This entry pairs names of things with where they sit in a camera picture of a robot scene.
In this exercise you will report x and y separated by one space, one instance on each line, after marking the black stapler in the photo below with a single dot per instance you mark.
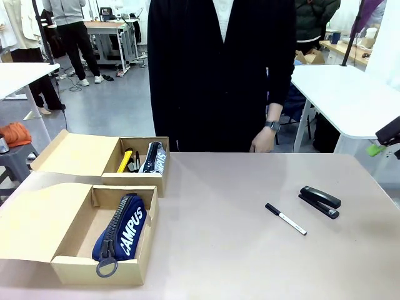
322 198

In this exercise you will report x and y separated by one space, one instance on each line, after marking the black white marker pen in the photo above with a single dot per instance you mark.
286 218

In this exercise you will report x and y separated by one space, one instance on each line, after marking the grey pencil case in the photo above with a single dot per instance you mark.
157 162

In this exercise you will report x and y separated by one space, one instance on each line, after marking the yellow utility knife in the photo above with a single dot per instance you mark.
125 161

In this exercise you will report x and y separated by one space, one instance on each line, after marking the navy blue pencil case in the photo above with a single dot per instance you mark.
131 225

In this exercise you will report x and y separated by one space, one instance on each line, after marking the small brown cardboard box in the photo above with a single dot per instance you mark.
75 153

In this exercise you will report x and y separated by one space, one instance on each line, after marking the large brown cardboard box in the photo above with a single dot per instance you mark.
37 225

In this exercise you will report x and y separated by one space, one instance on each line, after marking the person left forearm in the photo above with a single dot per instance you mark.
274 112

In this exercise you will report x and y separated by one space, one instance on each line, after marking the person left hand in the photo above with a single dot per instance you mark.
264 142

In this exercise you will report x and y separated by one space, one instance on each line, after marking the black bag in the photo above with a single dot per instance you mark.
326 134

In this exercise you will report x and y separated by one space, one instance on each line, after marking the blue chair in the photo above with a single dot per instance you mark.
295 100

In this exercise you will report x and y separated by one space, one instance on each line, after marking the light wooden desk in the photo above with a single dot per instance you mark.
356 54

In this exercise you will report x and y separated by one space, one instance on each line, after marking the black wrist watch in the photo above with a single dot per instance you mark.
272 126

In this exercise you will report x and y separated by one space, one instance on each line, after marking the open cardboard carton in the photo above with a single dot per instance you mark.
312 57

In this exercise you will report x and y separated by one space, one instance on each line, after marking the dark blue mug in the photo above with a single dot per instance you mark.
335 38

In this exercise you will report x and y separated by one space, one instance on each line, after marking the black stand pole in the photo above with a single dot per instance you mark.
354 31
43 34

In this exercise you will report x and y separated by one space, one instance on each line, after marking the person purple clothing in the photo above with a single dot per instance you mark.
372 9

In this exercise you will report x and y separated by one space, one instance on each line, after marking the person dark puffer jacket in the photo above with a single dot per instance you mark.
315 22

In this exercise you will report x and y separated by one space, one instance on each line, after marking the person torso black cardigan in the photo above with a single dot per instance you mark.
203 78

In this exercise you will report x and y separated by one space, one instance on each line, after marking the thin black pen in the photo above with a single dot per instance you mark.
137 161

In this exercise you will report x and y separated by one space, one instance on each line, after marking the wooden top metal workbench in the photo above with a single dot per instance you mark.
103 25

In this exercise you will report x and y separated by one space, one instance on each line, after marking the person grey hoodie black trousers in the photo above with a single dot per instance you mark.
70 40

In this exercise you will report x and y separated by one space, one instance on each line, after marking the grey stool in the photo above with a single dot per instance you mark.
15 156

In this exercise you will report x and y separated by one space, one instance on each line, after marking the orange cloth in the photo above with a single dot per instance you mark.
15 134

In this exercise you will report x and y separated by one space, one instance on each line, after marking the white table with round corner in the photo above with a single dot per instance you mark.
22 78

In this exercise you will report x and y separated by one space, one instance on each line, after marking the grey metal can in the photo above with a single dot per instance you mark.
3 145

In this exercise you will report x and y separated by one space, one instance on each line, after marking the person cream jacket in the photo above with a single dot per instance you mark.
18 28

